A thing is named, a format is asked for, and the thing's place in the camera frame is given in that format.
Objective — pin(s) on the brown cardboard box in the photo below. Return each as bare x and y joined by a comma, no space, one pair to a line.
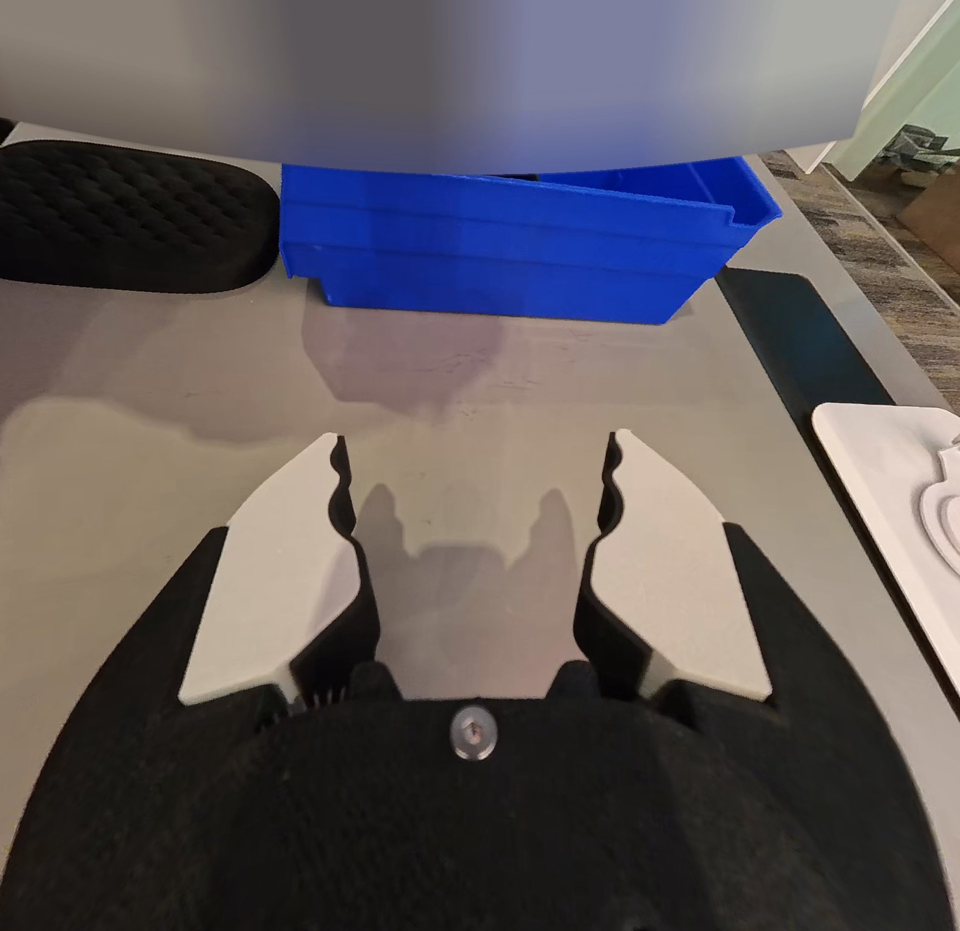
934,203

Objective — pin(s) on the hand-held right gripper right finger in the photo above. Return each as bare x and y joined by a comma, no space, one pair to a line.
675,571

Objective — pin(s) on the black rectangular desk mat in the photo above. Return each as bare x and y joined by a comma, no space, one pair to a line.
810,331

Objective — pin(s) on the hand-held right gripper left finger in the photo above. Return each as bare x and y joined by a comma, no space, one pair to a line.
277,571

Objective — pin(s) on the dark patterned object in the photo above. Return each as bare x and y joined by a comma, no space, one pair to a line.
919,151

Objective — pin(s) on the blue plastic bin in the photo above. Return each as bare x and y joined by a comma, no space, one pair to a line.
487,248

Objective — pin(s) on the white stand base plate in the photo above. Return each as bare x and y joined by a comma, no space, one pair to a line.
862,481

